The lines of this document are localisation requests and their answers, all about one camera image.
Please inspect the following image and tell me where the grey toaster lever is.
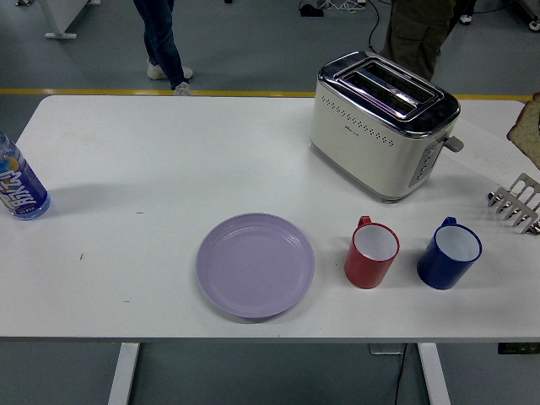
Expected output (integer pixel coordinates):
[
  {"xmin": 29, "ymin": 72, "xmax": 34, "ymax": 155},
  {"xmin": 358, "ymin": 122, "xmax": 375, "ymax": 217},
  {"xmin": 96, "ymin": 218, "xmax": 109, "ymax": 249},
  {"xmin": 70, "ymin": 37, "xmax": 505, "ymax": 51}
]
[{"xmin": 440, "ymin": 135, "xmax": 465, "ymax": 154}]

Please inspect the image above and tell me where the brown-crust bread slice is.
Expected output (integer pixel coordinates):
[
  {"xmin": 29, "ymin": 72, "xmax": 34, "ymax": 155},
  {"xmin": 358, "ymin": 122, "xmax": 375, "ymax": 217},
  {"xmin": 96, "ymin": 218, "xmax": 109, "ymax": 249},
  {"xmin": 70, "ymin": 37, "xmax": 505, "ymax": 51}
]
[{"xmin": 505, "ymin": 92, "xmax": 540, "ymax": 168}]

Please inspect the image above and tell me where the purple round plate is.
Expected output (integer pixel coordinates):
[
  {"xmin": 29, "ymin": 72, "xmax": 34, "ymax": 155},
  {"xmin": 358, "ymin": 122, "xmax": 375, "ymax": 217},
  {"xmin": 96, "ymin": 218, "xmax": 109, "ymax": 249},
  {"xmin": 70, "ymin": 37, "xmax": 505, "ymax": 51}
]
[{"xmin": 195, "ymin": 212, "xmax": 316, "ymax": 320}]

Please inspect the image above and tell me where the cream chrome two-slot toaster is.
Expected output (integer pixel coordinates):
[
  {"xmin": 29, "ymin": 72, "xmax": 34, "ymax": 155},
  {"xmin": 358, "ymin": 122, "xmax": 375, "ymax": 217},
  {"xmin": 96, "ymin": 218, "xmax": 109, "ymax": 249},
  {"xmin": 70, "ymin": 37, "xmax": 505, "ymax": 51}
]
[{"xmin": 309, "ymin": 50, "xmax": 462, "ymax": 206}]

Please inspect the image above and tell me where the red enamel mug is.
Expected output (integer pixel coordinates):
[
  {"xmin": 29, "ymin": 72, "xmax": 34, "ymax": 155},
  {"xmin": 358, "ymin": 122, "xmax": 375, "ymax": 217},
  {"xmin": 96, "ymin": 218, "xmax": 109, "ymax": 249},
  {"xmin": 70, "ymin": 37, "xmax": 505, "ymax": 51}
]
[{"xmin": 343, "ymin": 215, "xmax": 401, "ymax": 290}]

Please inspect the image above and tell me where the blue enamel mug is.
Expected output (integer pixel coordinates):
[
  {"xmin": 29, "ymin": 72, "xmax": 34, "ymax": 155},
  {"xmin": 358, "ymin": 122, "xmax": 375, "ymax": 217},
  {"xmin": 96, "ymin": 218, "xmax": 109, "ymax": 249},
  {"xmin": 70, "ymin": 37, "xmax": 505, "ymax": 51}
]
[{"xmin": 416, "ymin": 216, "xmax": 483, "ymax": 291}]

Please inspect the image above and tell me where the person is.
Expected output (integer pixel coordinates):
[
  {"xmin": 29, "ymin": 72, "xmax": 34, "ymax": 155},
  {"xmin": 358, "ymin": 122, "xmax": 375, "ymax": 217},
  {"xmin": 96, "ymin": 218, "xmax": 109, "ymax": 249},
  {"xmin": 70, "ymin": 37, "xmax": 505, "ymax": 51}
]
[
  {"xmin": 457, "ymin": 0, "xmax": 478, "ymax": 25},
  {"xmin": 378, "ymin": 0, "xmax": 459, "ymax": 82},
  {"xmin": 132, "ymin": 0, "xmax": 194, "ymax": 97}
]

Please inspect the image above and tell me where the yellow floor tape line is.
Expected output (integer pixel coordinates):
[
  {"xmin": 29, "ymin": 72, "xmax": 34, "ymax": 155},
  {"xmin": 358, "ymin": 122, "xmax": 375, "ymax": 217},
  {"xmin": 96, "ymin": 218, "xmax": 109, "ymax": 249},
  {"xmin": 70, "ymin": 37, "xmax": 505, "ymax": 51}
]
[{"xmin": 0, "ymin": 87, "xmax": 532, "ymax": 103}]

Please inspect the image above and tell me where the white paper sheet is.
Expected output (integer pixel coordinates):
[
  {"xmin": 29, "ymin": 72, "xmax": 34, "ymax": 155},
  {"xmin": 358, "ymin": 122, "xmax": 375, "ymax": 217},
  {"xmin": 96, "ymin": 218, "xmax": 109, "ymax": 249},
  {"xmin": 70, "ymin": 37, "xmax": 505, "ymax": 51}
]
[{"xmin": 440, "ymin": 116, "xmax": 540, "ymax": 186}]

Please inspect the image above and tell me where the white table leg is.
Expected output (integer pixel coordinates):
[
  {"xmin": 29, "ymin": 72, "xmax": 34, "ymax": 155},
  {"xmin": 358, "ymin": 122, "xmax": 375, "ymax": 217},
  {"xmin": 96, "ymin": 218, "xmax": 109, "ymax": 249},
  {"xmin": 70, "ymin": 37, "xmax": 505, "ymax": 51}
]
[
  {"xmin": 417, "ymin": 342, "xmax": 451, "ymax": 405},
  {"xmin": 107, "ymin": 342, "xmax": 141, "ymax": 405}
]

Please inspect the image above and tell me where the blue-label plastic water bottle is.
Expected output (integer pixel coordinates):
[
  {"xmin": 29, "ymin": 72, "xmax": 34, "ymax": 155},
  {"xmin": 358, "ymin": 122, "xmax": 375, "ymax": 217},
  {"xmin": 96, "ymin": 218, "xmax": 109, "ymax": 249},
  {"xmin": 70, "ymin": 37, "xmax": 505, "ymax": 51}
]
[{"xmin": 0, "ymin": 130, "xmax": 51, "ymax": 221}]

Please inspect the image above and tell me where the silver metal toast rack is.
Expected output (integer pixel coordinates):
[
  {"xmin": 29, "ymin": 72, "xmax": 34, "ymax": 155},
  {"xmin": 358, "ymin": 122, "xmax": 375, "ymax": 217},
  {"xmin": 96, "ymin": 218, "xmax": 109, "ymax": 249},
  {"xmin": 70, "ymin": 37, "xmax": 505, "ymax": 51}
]
[{"xmin": 488, "ymin": 171, "xmax": 540, "ymax": 235}]

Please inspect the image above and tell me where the white background desk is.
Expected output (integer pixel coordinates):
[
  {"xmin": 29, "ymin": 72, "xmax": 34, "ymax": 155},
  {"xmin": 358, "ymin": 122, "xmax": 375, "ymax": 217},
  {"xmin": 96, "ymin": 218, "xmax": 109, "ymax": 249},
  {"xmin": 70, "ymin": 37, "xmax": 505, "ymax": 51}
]
[{"xmin": 15, "ymin": 0, "xmax": 102, "ymax": 41}]

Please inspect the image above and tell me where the black table control panel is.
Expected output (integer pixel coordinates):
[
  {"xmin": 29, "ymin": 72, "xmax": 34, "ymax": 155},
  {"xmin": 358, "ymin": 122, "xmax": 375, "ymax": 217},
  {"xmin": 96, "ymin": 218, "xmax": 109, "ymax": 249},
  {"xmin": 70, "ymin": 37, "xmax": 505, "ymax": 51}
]
[{"xmin": 496, "ymin": 342, "xmax": 540, "ymax": 355}]

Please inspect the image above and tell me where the grey under-table bracket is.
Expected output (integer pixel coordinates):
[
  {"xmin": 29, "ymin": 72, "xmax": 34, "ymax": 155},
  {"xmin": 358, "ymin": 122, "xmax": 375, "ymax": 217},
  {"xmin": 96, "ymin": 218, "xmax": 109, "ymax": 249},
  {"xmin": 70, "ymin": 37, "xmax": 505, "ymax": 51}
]
[{"xmin": 369, "ymin": 343, "xmax": 407, "ymax": 355}]

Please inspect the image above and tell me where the black toaster power cable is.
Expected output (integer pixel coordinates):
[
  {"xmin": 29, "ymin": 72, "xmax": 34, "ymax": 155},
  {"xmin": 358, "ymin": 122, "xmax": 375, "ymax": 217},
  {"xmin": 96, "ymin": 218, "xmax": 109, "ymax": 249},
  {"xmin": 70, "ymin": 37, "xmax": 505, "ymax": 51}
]
[{"xmin": 365, "ymin": 0, "xmax": 381, "ymax": 54}]

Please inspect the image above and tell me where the white cable bundle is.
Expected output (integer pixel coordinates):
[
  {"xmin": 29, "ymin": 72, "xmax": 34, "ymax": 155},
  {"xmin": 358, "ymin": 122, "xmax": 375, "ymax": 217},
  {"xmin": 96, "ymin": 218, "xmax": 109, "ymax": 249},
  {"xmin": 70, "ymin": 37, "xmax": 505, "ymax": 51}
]
[{"xmin": 324, "ymin": 0, "xmax": 368, "ymax": 12}]

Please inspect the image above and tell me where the black cable under table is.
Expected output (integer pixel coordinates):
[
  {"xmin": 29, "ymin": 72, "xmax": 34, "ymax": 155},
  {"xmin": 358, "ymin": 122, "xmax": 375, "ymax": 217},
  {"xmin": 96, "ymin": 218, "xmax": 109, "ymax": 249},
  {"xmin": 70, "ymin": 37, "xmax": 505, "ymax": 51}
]
[{"xmin": 394, "ymin": 343, "xmax": 408, "ymax": 405}]

